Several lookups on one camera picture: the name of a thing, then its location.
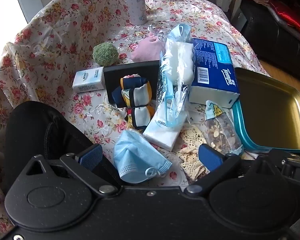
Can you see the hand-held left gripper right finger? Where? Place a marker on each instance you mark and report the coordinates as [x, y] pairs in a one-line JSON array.
[[210, 156]]

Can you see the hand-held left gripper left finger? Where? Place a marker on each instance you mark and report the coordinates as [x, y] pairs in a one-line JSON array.
[[91, 156]]

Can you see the beige lace doily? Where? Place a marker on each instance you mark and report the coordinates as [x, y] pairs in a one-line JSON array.
[[190, 155]]

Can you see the clear bag of mixed nuts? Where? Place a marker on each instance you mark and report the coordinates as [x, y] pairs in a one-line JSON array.
[[222, 130]]

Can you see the teal tin with gold inside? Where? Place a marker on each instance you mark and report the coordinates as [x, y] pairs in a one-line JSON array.
[[265, 105]]

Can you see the small white tissue pack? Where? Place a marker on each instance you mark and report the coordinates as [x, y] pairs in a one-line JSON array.
[[87, 80]]

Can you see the navy yellow white scarf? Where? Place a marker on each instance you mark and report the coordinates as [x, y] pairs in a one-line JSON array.
[[137, 90]]

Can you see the clear bag of cotton pads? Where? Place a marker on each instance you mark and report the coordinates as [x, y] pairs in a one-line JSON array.
[[180, 62]]

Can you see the green fuzzy ball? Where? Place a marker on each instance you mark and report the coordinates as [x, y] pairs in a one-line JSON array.
[[105, 53]]

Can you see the pink fabric pouch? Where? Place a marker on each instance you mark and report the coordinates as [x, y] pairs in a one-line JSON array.
[[147, 48]]

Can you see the person's leg in black trousers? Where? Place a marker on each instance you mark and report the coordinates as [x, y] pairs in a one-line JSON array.
[[35, 125]]

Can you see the large blue tissue pack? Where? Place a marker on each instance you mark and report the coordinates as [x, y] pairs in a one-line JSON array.
[[215, 65]]

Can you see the black rectangular box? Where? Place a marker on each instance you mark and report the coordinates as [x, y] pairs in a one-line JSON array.
[[130, 68]]

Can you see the floral tablecloth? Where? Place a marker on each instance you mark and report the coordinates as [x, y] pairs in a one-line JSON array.
[[65, 30]]

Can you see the black leather sofa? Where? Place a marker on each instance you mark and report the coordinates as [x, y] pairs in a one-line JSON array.
[[270, 30]]

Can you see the red cushion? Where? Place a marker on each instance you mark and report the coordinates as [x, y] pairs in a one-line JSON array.
[[290, 17]]

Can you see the purple and white water bottle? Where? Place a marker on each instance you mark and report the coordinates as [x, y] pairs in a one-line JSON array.
[[135, 5]]

